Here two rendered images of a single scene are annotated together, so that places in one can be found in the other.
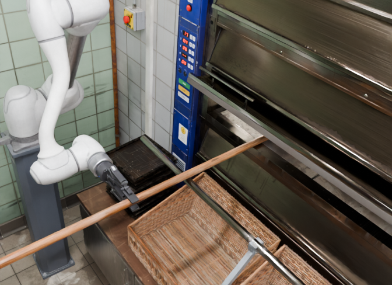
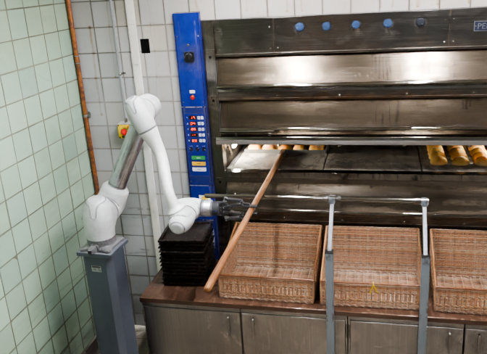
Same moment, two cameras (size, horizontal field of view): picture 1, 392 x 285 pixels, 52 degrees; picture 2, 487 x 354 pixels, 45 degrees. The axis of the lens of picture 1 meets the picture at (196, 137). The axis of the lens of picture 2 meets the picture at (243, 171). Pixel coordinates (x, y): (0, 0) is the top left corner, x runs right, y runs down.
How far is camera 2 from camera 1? 2.20 m
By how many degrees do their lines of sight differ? 35
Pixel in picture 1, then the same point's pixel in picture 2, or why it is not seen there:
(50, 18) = (150, 113)
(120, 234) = (206, 296)
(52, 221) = (131, 330)
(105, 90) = not seen: hidden behind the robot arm
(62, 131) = (75, 268)
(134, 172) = (194, 239)
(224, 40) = (227, 108)
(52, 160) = (185, 210)
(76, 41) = not seen: hidden behind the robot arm
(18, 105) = (105, 207)
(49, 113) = (168, 178)
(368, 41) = (329, 66)
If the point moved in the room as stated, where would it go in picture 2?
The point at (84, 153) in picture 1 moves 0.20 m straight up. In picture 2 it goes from (195, 203) to (191, 167)
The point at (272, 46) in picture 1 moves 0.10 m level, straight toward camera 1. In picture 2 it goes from (269, 95) to (277, 98)
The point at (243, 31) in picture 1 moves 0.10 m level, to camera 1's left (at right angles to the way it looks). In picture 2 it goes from (243, 95) to (229, 98)
